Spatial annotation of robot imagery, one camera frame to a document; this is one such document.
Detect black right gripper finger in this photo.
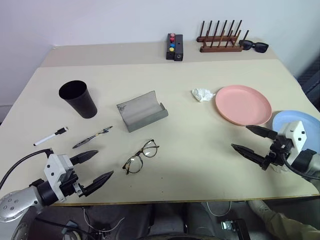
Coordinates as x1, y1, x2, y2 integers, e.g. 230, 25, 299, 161
231, 143, 270, 171
245, 124, 278, 139

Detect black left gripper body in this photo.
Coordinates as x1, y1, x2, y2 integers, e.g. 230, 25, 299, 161
59, 171, 89, 200

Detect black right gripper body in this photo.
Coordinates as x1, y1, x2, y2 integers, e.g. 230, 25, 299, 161
261, 134, 295, 172

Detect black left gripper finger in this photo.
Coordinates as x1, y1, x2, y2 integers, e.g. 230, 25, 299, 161
69, 149, 99, 165
82, 170, 115, 198

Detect dark ballpoint pen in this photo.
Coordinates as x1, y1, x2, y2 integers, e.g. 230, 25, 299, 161
72, 125, 113, 150

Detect white marker with black cap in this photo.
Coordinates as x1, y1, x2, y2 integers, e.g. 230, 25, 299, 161
33, 126, 69, 147

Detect blue plate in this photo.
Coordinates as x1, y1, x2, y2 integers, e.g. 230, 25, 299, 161
271, 110, 320, 154

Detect tortoiseshell round eyeglasses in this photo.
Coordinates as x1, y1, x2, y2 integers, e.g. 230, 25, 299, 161
122, 139, 160, 175

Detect white tissue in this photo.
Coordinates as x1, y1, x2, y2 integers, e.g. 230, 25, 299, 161
191, 87, 216, 103

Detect grey glasses case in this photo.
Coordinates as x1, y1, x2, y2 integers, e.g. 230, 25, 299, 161
116, 90, 169, 133

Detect pink plate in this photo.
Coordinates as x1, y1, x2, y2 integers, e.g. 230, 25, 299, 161
215, 84, 273, 127

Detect small blue grey device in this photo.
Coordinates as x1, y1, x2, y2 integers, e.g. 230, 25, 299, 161
61, 220, 79, 235

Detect black plastic cup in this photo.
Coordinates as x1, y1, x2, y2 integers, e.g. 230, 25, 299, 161
58, 79, 98, 120

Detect white shoe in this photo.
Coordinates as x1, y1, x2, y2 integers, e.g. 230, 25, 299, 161
248, 199, 278, 227

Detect khaki trouser leg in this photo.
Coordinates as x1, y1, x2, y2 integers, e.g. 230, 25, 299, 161
264, 212, 320, 240

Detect dark grey rounded shape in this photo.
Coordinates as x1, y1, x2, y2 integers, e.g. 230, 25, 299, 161
186, 202, 223, 237

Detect black sunglasses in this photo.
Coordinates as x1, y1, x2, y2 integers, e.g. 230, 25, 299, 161
238, 39, 270, 54

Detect wooden peg dish rack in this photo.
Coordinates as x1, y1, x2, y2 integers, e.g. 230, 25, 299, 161
196, 19, 250, 53

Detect black box with round socket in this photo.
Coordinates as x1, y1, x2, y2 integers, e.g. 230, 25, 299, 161
173, 34, 185, 62

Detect black box with coloured buttons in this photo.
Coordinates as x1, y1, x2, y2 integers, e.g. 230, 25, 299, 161
165, 33, 176, 60

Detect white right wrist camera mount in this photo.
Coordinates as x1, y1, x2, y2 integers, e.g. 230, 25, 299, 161
278, 120, 308, 165

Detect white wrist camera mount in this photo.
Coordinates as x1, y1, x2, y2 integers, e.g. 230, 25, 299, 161
43, 153, 76, 202
278, 120, 308, 165

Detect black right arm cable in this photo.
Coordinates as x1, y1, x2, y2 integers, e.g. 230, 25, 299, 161
279, 149, 320, 181

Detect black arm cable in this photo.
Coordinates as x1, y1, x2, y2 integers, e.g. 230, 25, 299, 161
279, 149, 320, 181
0, 148, 54, 192

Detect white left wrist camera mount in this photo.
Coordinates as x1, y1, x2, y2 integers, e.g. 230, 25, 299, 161
43, 153, 76, 202

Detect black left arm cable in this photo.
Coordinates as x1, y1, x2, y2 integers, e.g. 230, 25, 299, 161
0, 148, 54, 192

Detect white cable under table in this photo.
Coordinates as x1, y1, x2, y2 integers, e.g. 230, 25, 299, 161
205, 199, 232, 216

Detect black device with metal bracket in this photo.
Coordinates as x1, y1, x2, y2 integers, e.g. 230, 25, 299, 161
221, 218, 251, 240

